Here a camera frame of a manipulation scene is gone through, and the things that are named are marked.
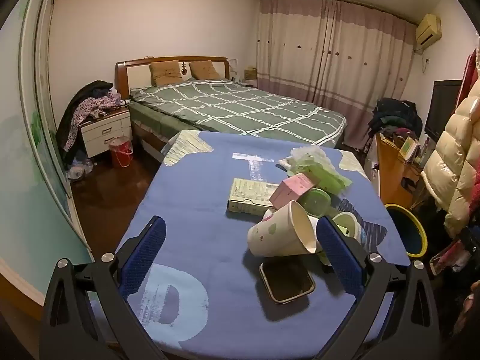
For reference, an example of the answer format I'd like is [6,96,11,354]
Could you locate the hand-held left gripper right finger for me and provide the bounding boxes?
[316,215,439,360]

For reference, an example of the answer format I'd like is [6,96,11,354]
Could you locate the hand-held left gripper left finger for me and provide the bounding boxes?
[39,215,167,360]

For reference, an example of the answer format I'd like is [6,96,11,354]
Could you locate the white bottle with green label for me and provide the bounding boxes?
[332,212,364,250]

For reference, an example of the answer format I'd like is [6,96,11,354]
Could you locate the clear jar with green lid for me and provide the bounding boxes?
[300,188,331,219]

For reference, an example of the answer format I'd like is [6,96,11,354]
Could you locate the black rectangular tray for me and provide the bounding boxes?
[259,260,316,305]

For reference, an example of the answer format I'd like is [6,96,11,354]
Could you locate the large white paper cup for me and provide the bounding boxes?
[247,200,320,259]

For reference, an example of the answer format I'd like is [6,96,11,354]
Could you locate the blue bin with yellow rim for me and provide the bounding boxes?
[384,203,428,259]

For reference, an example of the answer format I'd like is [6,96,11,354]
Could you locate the pink carton box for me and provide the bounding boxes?
[269,172,316,209]

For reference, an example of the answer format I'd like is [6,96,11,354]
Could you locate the green plastic bag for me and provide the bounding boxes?
[288,146,353,196]

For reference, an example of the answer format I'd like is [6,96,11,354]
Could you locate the white tissue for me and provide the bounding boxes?
[277,157,297,176]

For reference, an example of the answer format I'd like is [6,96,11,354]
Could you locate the pale green carton box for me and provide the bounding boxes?
[227,178,280,216]

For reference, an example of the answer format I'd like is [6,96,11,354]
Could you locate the wooden side desk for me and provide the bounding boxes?
[375,131,428,211]

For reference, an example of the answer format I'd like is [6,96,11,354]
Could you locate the red plastic bucket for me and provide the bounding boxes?
[109,137,134,169]

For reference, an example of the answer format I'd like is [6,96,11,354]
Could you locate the clear plastic bag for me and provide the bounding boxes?
[67,157,94,181]

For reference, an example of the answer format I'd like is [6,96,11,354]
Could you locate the pink floral garment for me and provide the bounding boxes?
[429,229,480,276]

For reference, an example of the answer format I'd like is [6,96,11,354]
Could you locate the white wooden nightstand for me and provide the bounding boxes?
[80,107,133,158]

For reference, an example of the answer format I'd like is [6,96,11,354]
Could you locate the desk calendar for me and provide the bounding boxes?
[398,136,421,160]

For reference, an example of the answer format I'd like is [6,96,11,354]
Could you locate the pile of dark clothes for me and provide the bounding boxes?
[368,97,424,139]

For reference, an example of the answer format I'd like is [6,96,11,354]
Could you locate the wardrobe with painted sliding door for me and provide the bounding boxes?
[0,0,92,306]

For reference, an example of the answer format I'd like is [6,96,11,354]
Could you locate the cream puffer jacket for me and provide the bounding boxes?
[421,95,480,239]

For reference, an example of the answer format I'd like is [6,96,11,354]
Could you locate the pile of mixed clothes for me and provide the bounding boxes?
[56,80,126,164]

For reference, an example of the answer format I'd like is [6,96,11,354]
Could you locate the bed with green checked cover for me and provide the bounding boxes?
[114,56,347,154]

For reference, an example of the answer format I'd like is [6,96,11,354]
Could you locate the black flat screen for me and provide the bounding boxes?
[424,80,464,143]

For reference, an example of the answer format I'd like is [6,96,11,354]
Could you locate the brown pillow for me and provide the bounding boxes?
[149,60,184,87]
[188,61,220,80]

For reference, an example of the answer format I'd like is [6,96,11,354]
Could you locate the beige and mauve curtain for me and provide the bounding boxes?
[255,0,418,149]

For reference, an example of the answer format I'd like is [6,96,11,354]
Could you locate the red dotted puffer jacket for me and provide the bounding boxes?
[455,47,480,109]

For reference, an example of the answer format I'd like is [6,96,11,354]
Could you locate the wall air conditioner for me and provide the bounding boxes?
[414,14,442,50]

